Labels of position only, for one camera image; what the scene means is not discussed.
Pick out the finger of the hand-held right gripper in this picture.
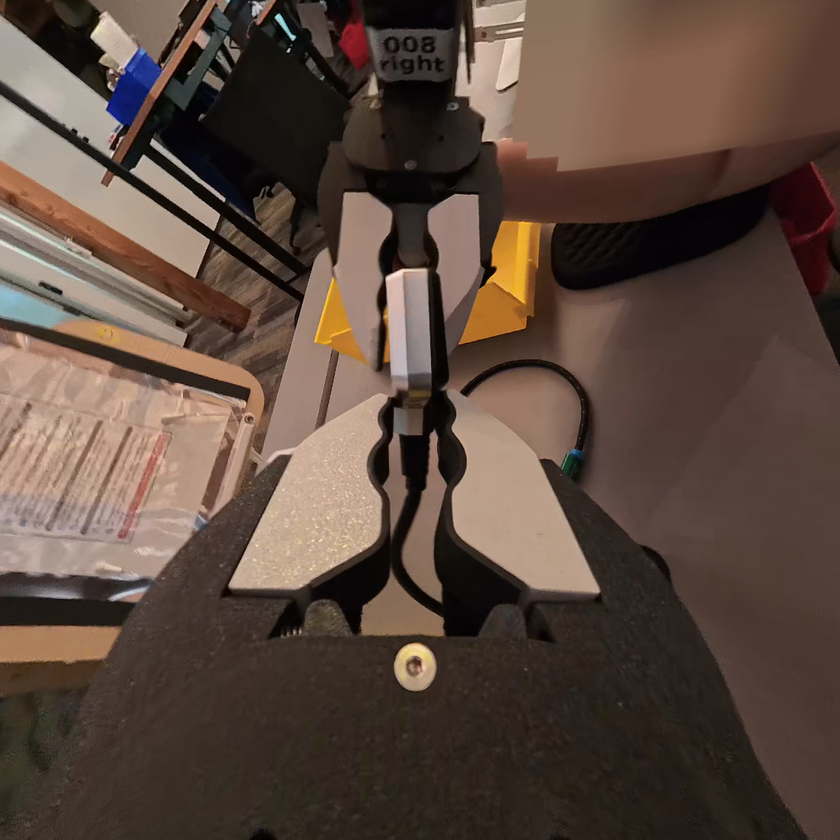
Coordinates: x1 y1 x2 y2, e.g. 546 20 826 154
333 192 395 371
427 195 488 345

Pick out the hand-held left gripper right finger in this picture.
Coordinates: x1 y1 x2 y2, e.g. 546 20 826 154
436 388 602 603

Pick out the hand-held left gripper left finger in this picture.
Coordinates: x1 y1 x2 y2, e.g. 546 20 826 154
227 395 391 599

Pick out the yellow plastic bin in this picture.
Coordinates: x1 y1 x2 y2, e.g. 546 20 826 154
314 222 543 366

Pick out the silver adapter with black cable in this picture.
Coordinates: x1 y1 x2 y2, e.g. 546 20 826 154
382 266 454 618

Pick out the red bag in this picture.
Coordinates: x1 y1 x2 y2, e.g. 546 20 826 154
340 18 372 70

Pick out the black office chair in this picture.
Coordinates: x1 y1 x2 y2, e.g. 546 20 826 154
200 26 352 206

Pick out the black quilted pad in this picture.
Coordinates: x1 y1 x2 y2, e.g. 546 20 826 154
550 187 774 291

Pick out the black stand pole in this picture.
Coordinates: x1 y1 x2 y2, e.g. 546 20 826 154
0 82 309 280

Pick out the printed instruction sheet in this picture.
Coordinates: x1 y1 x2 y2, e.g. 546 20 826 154
0 387 174 544

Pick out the wood-topped desk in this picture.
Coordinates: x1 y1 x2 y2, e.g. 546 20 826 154
101 0 232 188

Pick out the protocol sheet on stand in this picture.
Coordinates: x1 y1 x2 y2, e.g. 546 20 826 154
0 318 253 626
0 320 266 698

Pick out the blue storage bin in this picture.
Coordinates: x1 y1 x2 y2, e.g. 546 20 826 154
107 49 162 123

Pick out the glass door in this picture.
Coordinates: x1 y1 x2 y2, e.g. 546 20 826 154
0 209 193 332

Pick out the red plastic container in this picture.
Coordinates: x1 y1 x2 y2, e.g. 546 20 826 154
771 163 840 298

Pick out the wooden post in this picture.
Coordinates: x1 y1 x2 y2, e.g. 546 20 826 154
0 161 252 333

